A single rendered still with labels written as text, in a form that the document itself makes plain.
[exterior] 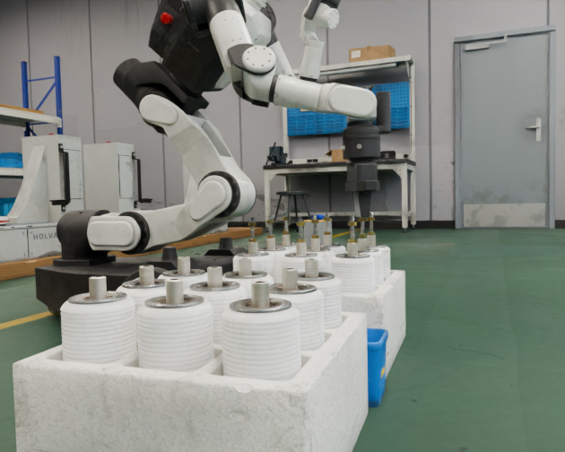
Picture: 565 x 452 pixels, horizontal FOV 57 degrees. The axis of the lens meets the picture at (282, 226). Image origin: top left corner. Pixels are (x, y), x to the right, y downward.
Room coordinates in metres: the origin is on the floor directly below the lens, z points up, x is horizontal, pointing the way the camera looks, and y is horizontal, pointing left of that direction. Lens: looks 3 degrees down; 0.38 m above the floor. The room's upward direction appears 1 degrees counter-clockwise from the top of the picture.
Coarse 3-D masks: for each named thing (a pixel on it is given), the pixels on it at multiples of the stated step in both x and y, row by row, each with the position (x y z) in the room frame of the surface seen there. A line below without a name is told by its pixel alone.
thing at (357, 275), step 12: (336, 264) 1.12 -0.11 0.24; (348, 264) 1.10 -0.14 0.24; (360, 264) 1.10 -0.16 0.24; (372, 264) 1.12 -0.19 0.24; (336, 276) 1.12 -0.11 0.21; (348, 276) 1.10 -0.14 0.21; (360, 276) 1.10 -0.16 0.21; (372, 276) 1.12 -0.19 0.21; (348, 288) 1.10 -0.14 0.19; (360, 288) 1.10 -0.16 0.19; (372, 288) 1.12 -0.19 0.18
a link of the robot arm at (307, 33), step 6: (300, 24) 1.88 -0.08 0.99; (306, 24) 1.88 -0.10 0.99; (300, 30) 1.88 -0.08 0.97; (306, 30) 1.89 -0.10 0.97; (312, 30) 1.91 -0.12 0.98; (300, 36) 1.89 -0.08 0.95; (306, 36) 1.87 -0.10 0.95; (312, 36) 1.90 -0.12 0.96; (306, 42) 1.87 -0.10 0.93; (312, 42) 1.86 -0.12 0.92; (318, 42) 1.86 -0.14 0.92; (324, 42) 1.88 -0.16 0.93
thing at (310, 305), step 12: (300, 300) 0.70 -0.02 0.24; (312, 300) 0.71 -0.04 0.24; (300, 312) 0.70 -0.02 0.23; (312, 312) 0.71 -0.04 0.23; (300, 324) 0.70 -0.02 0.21; (312, 324) 0.71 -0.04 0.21; (324, 324) 0.74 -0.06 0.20; (300, 336) 0.70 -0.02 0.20; (312, 336) 0.71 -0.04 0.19; (324, 336) 0.73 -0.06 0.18; (300, 348) 0.70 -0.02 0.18; (312, 348) 0.71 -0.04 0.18
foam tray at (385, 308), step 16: (400, 272) 1.38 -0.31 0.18; (384, 288) 1.14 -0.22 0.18; (400, 288) 1.31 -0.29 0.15; (352, 304) 1.07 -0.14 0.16; (368, 304) 1.06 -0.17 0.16; (384, 304) 1.06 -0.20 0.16; (400, 304) 1.31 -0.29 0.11; (368, 320) 1.06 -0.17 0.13; (384, 320) 1.06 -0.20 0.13; (400, 320) 1.31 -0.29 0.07; (400, 336) 1.30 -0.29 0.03
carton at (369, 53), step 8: (352, 48) 5.97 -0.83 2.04; (360, 48) 5.94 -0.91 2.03; (368, 48) 5.90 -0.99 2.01; (376, 48) 5.86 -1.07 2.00; (384, 48) 5.82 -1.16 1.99; (392, 48) 5.93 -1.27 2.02; (352, 56) 5.97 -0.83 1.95; (360, 56) 5.94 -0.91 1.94; (368, 56) 5.90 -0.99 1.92; (376, 56) 5.86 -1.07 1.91; (384, 56) 5.82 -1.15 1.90; (392, 56) 5.92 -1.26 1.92
